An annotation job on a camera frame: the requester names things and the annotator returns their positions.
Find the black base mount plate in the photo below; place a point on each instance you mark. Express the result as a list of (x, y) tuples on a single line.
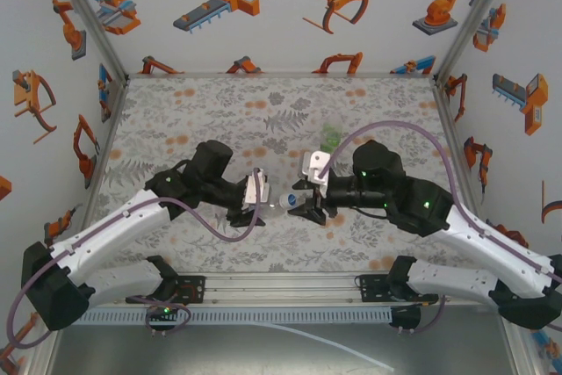
[(199, 280), (371, 287)]

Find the aluminium rail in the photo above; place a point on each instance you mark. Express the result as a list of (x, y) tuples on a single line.
[(281, 289)]

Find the floral patterned table cover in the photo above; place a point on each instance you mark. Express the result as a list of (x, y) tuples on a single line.
[(307, 98)]

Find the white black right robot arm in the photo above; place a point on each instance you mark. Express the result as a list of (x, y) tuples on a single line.
[(483, 243)]

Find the aluminium frame bar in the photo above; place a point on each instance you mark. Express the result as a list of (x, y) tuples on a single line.
[(456, 151), (281, 75), (105, 151)]

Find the clear bottle with green label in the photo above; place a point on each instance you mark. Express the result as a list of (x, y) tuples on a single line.
[(330, 140)]

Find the black hub box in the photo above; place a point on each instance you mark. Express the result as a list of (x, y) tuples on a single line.
[(406, 315), (163, 315)]

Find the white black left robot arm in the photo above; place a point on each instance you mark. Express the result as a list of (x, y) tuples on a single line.
[(110, 228)]

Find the white tube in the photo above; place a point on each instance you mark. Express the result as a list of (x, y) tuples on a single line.
[(333, 345)]

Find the blue white bottle cap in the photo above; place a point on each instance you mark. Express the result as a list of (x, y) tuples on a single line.
[(287, 200)]

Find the aluminium frame post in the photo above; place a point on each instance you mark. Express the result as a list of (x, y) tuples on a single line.
[(91, 19), (472, 19)]

